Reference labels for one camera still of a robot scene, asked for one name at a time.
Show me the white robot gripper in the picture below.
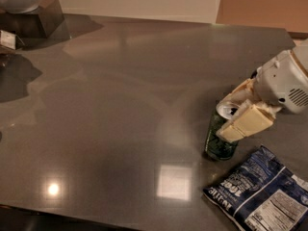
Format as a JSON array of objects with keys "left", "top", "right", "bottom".
[{"left": 216, "top": 40, "right": 308, "bottom": 142}]

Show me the green soda can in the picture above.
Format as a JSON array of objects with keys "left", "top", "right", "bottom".
[{"left": 204, "top": 109, "right": 238, "bottom": 161}]

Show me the blue chip bag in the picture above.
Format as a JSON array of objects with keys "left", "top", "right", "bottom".
[{"left": 203, "top": 146, "right": 308, "bottom": 231}]

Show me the dark wooden stand block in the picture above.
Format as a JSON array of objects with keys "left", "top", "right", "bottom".
[{"left": 0, "top": 0, "right": 64, "bottom": 39}]

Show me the small white label card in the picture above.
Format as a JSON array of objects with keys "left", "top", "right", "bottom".
[{"left": 0, "top": 30, "right": 24, "bottom": 50}]

